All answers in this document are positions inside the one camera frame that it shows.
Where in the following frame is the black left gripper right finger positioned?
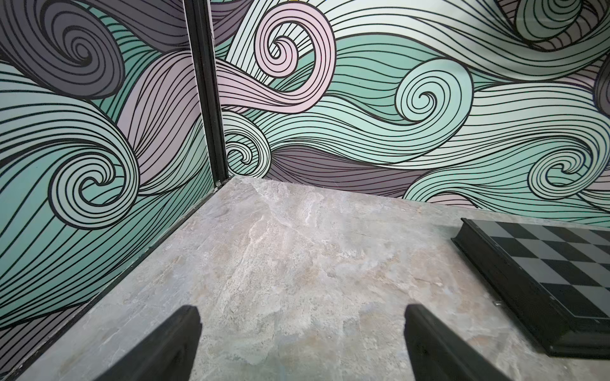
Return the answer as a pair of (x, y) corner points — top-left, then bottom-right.
(403, 304), (509, 381)

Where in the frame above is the black grey chessboard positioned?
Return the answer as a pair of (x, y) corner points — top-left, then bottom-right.
(452, 218), (609, 360)

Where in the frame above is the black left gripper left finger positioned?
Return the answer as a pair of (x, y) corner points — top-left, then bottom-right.
(97, 305), (202, 381)

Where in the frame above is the black corner frame post left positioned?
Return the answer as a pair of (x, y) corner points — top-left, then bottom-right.
(184, 0), (230, 188)

